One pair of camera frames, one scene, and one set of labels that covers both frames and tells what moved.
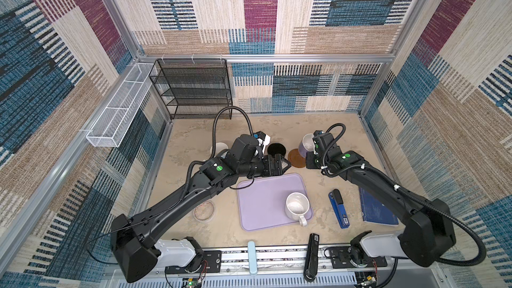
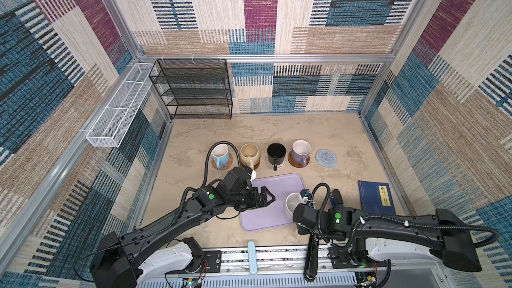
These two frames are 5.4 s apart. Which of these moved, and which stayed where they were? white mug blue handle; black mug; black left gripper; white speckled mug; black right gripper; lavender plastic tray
Moved: black left gripper; black right gripper
Stayed: lavender plastic tray; white mug blue handle; black mug; white speckled mug
